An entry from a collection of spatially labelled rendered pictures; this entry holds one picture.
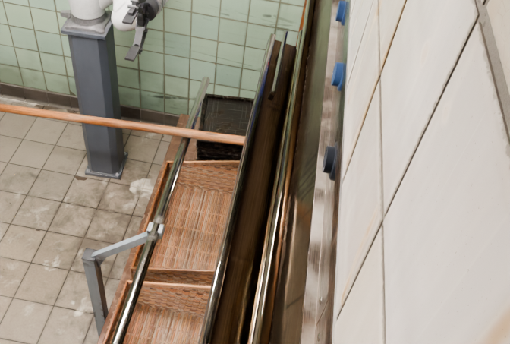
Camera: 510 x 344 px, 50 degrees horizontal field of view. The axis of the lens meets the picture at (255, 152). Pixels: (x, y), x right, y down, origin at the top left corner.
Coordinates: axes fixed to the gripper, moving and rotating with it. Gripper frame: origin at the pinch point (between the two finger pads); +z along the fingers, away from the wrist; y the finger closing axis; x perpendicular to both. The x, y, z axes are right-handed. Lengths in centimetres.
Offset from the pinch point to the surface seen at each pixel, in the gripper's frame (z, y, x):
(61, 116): 0.0, 39.3, 27.5
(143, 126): 4.6, 31.7, -4.9
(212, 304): 79, 5, -43
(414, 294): 122, -81, -57
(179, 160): 17.4, 31.1, -20.7
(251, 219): 53, 8, -48
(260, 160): 32, 8, -47
